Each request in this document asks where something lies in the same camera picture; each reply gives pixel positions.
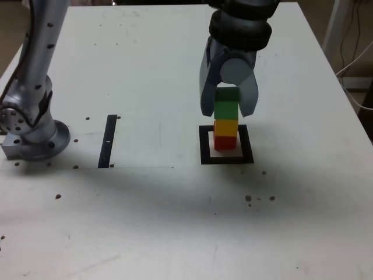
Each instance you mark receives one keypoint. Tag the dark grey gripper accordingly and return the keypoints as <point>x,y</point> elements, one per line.
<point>236,52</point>

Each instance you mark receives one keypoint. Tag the green cube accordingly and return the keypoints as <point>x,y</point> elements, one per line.
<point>225,109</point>

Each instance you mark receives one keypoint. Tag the yellow cube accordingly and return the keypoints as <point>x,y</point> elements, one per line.
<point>225,128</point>

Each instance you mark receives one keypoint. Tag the red cube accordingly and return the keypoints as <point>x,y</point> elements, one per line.
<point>225,143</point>

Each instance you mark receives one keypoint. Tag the black tape square outline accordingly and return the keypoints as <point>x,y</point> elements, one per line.
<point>204,146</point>

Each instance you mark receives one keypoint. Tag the black tape strip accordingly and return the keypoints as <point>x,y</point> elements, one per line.
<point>107,140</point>

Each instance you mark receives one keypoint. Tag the white background post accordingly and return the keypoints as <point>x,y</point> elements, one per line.
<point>333,23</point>

